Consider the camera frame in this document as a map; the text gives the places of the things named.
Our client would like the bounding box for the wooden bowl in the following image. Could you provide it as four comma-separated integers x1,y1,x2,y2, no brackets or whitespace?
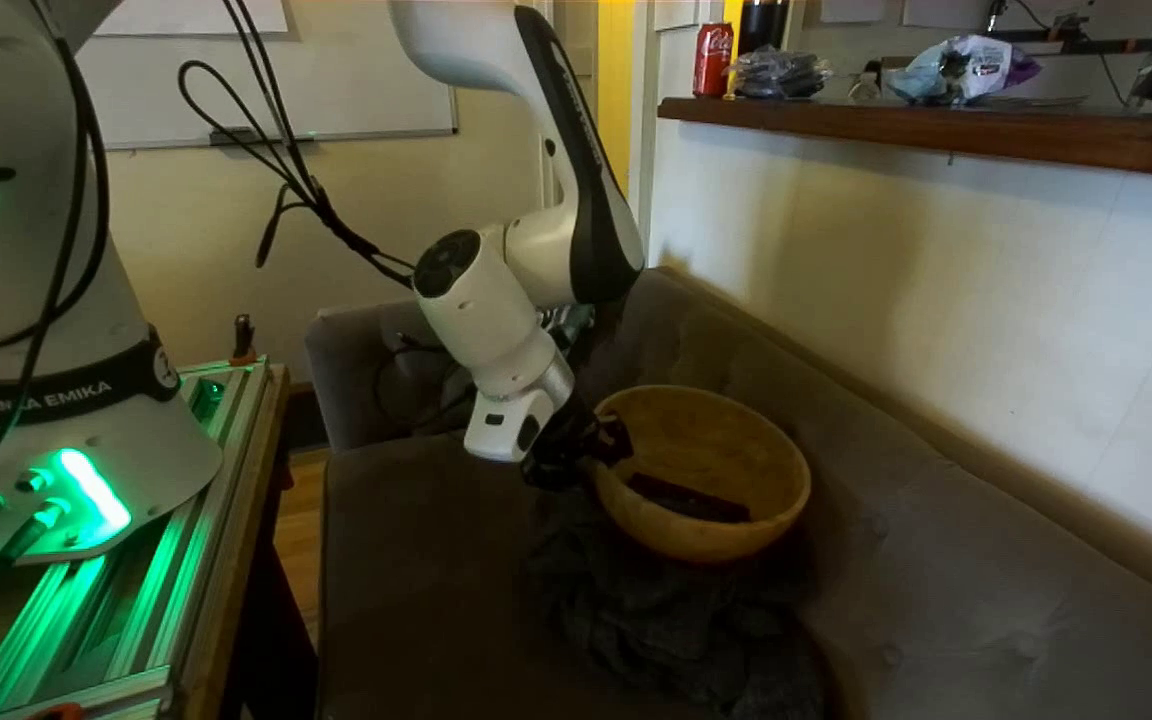
592,385,811,567

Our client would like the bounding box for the beige tufted sofa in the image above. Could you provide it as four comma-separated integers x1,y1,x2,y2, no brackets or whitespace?
306,271,1152,720

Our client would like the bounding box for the green lit robot base table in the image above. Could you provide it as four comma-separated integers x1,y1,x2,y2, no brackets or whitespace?
0,359,317,720

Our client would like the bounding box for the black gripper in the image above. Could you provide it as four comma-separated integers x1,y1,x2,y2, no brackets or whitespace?
525,401,631,490

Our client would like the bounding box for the dark brown cloth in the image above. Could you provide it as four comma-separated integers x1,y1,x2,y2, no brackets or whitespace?
525,490,832,720

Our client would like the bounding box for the wooden wall shelf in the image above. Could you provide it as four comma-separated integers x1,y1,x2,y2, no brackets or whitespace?
657,95,1152,176

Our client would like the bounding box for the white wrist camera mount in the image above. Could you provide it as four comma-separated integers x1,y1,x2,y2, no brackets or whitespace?
463,379,570,464

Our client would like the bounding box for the dark bag on shelf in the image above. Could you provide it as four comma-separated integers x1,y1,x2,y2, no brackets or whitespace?
737,49,823,100

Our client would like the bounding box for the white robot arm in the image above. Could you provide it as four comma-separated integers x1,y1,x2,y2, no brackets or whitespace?
0,0,641,483

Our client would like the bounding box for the red soda can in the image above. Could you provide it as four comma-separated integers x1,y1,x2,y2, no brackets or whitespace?
690,25,730,100

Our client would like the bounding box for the crumpled plastic bag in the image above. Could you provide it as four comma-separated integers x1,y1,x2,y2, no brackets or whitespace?
891,37,1039,109

